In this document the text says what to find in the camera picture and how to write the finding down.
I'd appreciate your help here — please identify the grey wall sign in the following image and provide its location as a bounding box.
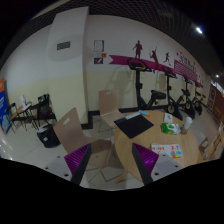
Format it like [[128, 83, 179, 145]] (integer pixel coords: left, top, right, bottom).
[[57, 41, 71, 50]]

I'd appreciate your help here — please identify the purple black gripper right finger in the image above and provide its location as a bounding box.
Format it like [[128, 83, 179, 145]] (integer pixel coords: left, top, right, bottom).
[[132, 143, 159, 185]]

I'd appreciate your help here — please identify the round wooden table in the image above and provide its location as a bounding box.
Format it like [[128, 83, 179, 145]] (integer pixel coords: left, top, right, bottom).
[[114, 111, 199, 181]]

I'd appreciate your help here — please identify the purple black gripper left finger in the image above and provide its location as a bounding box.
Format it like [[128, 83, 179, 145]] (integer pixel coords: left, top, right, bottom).
[[64, 144, 92, 185]]

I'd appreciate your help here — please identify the purple wall poster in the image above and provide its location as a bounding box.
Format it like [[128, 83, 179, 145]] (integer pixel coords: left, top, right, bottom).
[[94, 58, 103, 64]]

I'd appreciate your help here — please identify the beige chair near left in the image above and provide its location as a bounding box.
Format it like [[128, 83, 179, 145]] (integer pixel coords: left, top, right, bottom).
[[53, 108, 112, 169]]

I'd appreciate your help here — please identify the black exercise bike far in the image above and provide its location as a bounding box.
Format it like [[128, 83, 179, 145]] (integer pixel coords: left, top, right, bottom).
[[183, 77, 205, 119]]

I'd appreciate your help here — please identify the black exercise bike middle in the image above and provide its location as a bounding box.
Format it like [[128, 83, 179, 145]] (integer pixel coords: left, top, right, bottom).
[[162, 66, 188, 122]]

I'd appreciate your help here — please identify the green wet wipes pack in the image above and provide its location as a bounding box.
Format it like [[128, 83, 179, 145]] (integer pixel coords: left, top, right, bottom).
[[161, 123, 180, 134]]

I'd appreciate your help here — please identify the black exercise bike near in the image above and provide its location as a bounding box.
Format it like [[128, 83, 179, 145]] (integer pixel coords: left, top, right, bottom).
[[126, 58, 167, 111]]

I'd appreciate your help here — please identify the white wall poster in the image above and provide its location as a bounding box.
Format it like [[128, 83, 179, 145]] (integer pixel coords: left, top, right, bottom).
[[94, 40, 104, 52]]

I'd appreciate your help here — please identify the white cup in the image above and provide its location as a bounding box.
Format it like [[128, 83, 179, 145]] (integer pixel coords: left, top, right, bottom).
[[183, 116, 193, 131]]

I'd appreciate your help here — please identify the black exercise bike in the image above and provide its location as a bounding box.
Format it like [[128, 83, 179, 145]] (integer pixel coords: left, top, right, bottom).
[[162, 66, 188, 122], [126, 58, 167, 111], [183, 77, 205, 119]]

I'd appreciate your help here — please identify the wooden chair right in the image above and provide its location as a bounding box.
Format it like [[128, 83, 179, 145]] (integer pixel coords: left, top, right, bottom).
[[198, 132, 224, 162]]

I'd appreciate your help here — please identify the beige chair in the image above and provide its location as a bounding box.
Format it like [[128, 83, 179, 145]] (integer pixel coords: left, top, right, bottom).
[[99, 89, 125, 129], [53, 108, 112, 169]]

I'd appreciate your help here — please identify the dark folded towel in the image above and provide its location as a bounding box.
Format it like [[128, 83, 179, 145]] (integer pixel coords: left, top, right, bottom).
[[115, 115, 154, 139]]

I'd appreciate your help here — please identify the colourful paper sheet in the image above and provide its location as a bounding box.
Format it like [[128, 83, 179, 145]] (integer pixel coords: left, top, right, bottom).
[[151, 144, 183, 158]]

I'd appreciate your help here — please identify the white card on table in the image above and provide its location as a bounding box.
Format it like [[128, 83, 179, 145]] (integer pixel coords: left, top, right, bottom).
[[164, 113, 173, 124]]

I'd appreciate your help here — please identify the beige chair far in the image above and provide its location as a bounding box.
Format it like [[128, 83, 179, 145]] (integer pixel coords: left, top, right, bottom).
[[99, 89, 125, 129]]

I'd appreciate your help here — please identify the blue pen-like item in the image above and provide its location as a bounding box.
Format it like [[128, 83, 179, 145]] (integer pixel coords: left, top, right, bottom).
[[139, 110, 151, 117]]

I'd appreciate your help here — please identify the blue orange banner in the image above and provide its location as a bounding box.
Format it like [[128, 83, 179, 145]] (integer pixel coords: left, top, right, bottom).
[[0, 78, 11, 133]]

